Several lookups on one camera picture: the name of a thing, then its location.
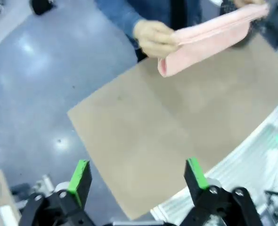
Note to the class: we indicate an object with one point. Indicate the brown side board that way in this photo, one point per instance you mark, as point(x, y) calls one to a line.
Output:
point(2, 207)

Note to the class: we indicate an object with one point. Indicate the person's right hand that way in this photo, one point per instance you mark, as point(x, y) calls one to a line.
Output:
point(153, 38)

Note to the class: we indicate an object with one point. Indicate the person's left hand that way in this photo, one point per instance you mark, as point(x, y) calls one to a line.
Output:
point(248, 2)

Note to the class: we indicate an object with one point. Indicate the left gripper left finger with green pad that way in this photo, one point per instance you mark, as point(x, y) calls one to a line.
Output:
point(79, 183)

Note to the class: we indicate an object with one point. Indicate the person's right forearm denim sleeve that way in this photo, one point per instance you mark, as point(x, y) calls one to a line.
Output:
point(120, 16)

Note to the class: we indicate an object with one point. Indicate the black wheeled base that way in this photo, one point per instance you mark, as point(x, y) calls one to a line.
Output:
point(42, 5)

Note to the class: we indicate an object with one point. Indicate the pink terry towel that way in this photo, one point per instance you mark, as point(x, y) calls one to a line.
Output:
point(200, 44)

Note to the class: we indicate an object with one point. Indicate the person in denim jacket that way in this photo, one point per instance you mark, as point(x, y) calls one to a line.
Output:
point(157, 9)

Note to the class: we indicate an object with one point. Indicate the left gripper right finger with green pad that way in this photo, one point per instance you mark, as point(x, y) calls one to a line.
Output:
point(196, 181)

